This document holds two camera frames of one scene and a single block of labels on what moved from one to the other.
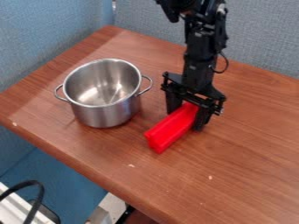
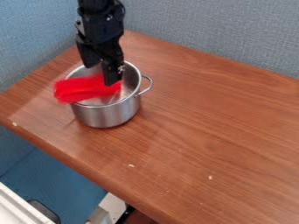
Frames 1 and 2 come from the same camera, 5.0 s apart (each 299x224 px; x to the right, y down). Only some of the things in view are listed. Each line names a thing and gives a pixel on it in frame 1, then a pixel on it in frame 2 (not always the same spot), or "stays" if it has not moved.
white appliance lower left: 14,210 stays
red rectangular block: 173,126 to 85,88
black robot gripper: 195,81 to 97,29
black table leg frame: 128,210 stays
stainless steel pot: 101,88 stays
